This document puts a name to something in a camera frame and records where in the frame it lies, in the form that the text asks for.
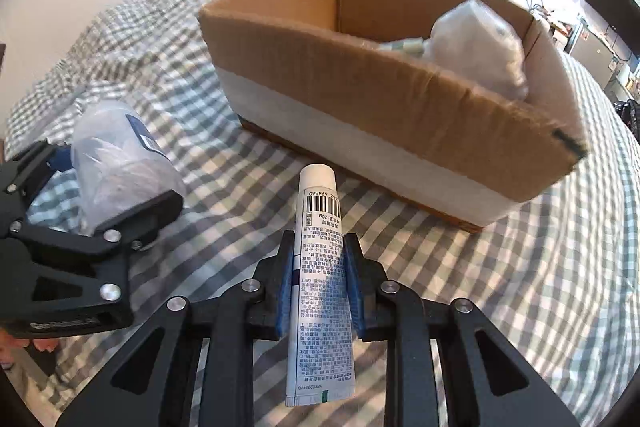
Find white ointment tube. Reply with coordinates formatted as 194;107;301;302
285;164;355;407

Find white knit glove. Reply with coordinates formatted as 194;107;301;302
423;0;528;101

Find brown cardboard box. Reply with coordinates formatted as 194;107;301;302
198;0;587;230

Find clear plastic cup bag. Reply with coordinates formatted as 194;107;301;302
70;101;186;233

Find checkered bed quilt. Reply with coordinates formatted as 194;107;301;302
4;0;639;426

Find green folding hanger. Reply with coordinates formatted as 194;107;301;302
378;38;424;57

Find person's left hand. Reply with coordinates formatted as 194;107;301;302
0;329;60;375

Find silver mini fridge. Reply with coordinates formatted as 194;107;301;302
568;26;616;89

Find black jacket on chair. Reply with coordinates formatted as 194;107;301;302
614;98;640;142

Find black wall television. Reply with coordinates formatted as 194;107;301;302
585;0;640;56

